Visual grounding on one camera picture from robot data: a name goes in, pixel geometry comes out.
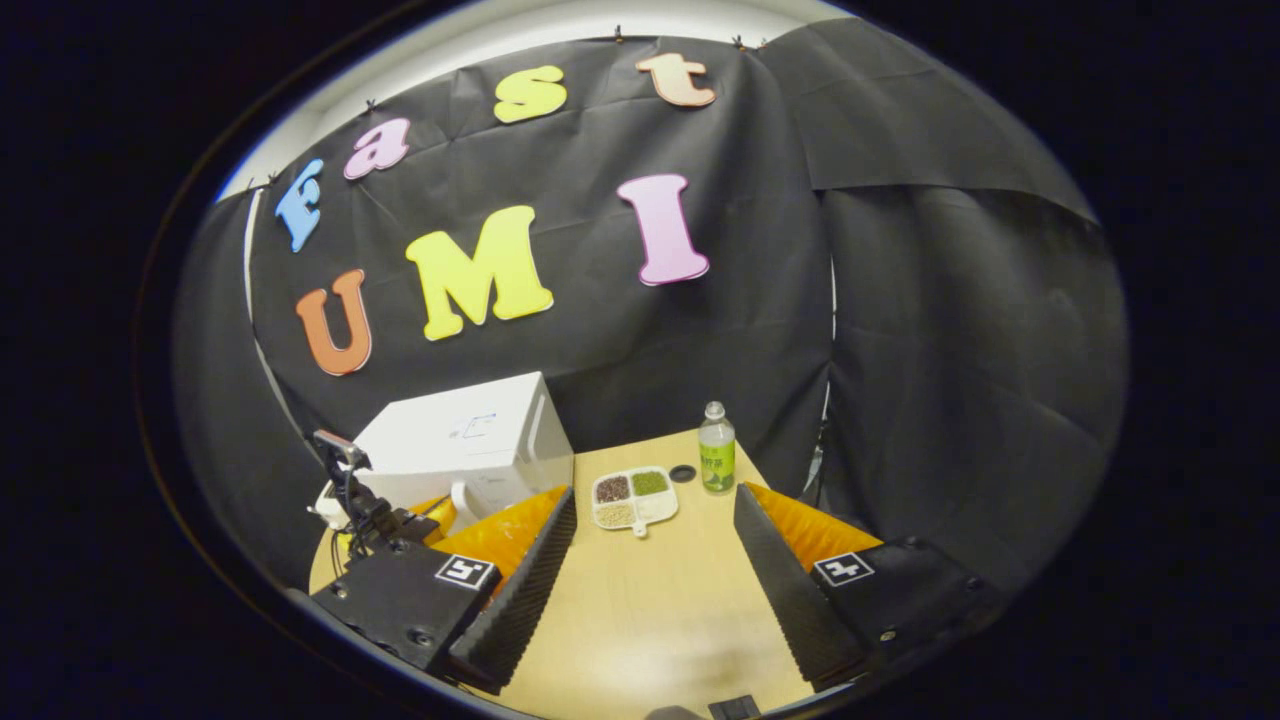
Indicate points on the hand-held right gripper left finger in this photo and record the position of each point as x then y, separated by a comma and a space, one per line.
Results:
520, 600

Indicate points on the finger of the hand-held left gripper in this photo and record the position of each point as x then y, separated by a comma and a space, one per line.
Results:
440, 518

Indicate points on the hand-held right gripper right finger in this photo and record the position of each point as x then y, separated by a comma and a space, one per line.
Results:
790, 600

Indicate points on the white microwave oven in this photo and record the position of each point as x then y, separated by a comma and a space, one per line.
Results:
470, 430

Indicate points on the green label drink bottle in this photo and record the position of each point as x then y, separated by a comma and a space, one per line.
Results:
717, 460

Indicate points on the white divided tray with grains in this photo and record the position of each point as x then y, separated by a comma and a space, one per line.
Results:
655, 508

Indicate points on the small black round cap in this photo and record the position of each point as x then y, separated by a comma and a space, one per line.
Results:
682, 473

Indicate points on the black backdrop cloth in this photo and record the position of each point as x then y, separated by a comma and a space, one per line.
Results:
950, 350

